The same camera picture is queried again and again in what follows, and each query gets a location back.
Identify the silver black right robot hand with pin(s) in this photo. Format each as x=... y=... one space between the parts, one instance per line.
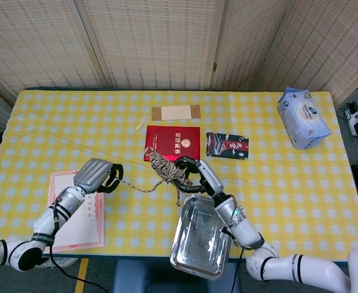
x=210 y=177

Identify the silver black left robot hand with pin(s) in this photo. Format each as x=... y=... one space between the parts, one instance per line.
x=93 y=172

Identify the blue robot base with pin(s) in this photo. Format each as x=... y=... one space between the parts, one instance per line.
x=142 y=277

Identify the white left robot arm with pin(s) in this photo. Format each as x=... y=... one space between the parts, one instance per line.
x=66 y=204

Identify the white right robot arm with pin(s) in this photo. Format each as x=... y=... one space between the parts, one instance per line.
x=242 y=229

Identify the shiny metal tray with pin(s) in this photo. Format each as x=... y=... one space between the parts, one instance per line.
x=200 y=241

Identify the dark patterned flat pack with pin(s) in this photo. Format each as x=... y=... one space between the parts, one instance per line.
x=227 y=146

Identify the red certificate book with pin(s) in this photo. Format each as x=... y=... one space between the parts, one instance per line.
x=172 y=140

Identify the pink bordered certificate sheet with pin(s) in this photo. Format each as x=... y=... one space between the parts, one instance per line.
x=84 y=229

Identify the yellow checked tablecloth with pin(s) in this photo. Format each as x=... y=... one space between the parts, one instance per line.
x=136 y=219

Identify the brown beige tasselled bookmark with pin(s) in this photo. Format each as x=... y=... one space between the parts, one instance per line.
x=175 y=112

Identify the white sneaker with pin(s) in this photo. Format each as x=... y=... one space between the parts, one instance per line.
x=63 y=262

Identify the yellow floor tape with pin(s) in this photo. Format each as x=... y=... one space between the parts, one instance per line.
x=81 y=274

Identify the blue white tissue pack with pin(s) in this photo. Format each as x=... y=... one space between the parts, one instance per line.
x=303 y=119

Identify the metal screen hinge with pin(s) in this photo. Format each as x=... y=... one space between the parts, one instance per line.
x=215 y=67

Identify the woven bamboo folding screen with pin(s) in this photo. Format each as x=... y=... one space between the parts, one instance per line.
x=154 y=45

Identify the white power strip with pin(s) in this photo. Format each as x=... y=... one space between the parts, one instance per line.
x=356 y=120

